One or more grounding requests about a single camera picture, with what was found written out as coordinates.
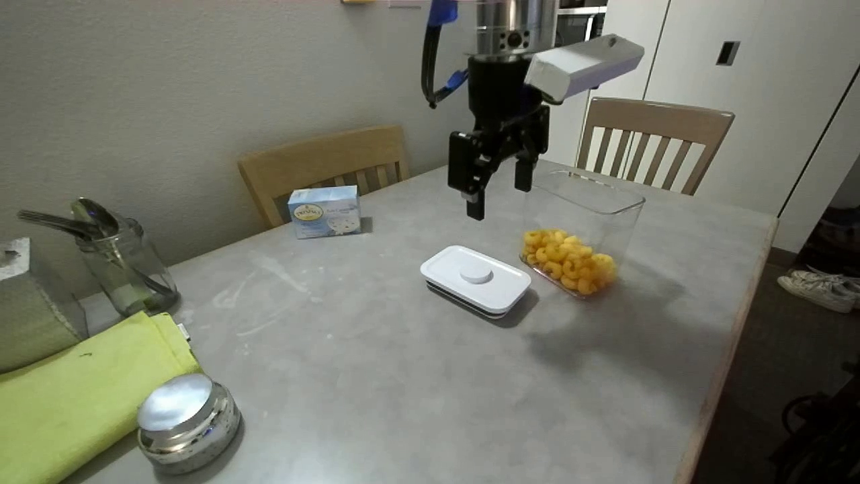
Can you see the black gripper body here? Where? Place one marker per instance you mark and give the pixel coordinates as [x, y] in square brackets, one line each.
[509, 120]

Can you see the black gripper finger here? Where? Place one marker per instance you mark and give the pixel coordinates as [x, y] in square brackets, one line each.
[475, 200]
[525, 168]

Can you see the white container lid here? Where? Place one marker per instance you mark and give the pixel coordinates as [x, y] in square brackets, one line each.
[478, 280]

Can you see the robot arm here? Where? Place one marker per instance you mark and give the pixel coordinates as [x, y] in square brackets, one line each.
[503, 32]

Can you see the clear plastic container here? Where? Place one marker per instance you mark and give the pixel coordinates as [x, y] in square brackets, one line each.
[589, 209]

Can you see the wooden chair at side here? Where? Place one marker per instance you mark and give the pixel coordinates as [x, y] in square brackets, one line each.
[369, 161]

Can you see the wooden chair at end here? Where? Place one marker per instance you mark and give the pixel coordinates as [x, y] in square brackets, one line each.
[652, 143]

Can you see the light blue small box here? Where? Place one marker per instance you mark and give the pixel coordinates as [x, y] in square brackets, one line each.
[324, 211]

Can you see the white shoes on floor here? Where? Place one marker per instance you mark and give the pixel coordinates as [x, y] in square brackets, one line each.
[828, 293]

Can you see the round silver metal tin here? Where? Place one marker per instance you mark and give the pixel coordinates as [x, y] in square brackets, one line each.
[187, 424]

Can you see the clear jar with utensils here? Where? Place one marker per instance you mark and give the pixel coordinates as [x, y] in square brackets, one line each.
[118, 254]

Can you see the green folded cloth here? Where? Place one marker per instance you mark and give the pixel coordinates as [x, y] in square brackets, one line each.
[71, 407]

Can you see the grey box at edge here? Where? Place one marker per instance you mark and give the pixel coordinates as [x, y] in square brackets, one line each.
[36, 311]

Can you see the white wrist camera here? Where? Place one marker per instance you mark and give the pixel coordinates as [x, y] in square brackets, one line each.
[565, 72]

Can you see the black wall plate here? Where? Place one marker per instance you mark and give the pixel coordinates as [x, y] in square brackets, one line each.
[728, 53]

